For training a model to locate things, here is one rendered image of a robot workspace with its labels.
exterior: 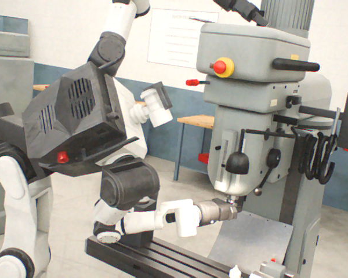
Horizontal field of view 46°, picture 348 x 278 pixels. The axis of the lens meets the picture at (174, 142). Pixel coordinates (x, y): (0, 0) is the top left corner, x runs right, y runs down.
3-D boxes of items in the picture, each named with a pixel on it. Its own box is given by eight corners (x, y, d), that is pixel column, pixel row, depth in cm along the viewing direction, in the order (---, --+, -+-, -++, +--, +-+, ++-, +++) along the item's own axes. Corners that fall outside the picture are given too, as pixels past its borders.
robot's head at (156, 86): (145, 119, 127) (165, 110, 123) (134, 92, 126) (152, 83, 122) (156, 113, 132) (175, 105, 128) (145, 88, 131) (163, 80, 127)
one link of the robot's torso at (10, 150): (-17, 156, 133) (12, 142, 130) (8, 147, 146) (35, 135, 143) (2, 191, 134) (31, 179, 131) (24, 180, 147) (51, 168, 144)
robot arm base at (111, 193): (109, 219, 116) (121, 194, 109) (89, 185, 122) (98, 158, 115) (151, 204, 126) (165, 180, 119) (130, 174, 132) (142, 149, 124)
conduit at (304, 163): (322, 190, 154) (333, 136, 150) (280, 179, 162) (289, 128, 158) (332, 180, 170) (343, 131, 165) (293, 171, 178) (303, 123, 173)
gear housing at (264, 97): (267, 114, 131) (272, 83, 128) (200, 101, 143) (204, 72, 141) (297, 108, 159) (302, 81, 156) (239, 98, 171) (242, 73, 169)
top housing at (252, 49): (264, 83, 120) (274, 26, 116) (187, 72, 133) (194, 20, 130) (307, 82, 159) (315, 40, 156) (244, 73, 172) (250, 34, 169)
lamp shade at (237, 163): (226, 172, 126) (229, 153, 124) (224, 166, 133) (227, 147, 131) (249, 175, 125) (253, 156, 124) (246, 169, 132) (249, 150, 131)
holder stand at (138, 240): (140, 248, 179) (144, 205, 174) (98, 234, 187) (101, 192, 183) (153, 238, 189) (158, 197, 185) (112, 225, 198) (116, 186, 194)
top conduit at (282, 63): (282, 70, 120) (284, 58, 119) (268, 68, 122) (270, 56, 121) (319, 72, 157) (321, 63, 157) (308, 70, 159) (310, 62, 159)
